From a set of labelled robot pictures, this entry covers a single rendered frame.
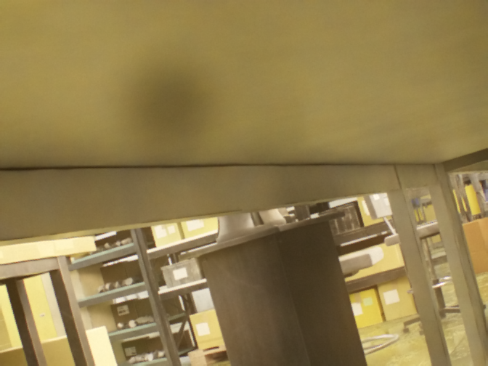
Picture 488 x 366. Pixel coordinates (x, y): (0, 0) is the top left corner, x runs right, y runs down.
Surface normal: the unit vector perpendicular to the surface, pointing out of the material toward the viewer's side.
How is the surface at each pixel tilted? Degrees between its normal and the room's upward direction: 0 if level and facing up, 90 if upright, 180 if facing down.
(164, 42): 180
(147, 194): 90
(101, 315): 90
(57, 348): 90
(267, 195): 90
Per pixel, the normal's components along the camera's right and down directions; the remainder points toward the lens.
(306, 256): 0.83, -0.27
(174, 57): 0.27, 0.96
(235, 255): -0.49, 0.07
